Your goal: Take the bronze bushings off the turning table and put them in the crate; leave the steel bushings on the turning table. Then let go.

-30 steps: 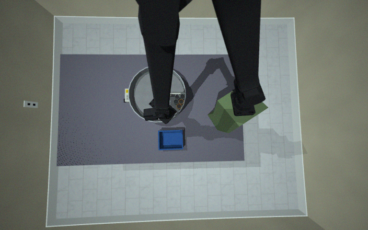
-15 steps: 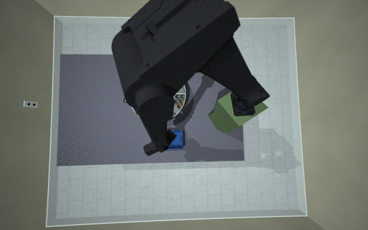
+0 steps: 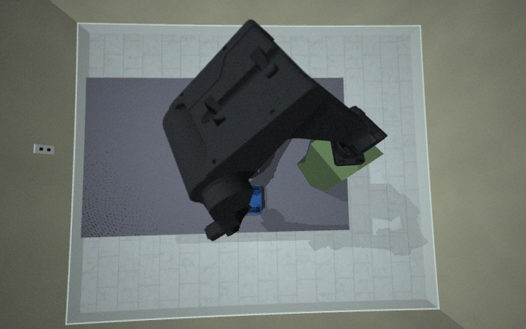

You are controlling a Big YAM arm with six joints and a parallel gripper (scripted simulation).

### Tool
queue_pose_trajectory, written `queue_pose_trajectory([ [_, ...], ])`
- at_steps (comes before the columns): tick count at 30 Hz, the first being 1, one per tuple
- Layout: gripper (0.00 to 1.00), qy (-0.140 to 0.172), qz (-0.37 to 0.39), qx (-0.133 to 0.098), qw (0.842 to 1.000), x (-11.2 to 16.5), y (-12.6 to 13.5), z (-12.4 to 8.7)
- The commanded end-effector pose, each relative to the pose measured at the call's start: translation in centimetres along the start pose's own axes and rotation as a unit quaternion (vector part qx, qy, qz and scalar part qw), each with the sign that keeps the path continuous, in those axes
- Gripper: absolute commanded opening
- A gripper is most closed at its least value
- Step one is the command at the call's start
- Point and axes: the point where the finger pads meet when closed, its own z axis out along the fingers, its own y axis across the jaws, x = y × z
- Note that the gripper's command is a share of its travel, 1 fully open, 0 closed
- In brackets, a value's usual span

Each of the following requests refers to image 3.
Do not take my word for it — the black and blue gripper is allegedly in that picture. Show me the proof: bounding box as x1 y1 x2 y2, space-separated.
240 205 252 218

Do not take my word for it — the blue open crate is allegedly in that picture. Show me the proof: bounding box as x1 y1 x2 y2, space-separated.
248 185 262 214

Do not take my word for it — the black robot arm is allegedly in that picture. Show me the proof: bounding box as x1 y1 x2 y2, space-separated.
162 19 388 241

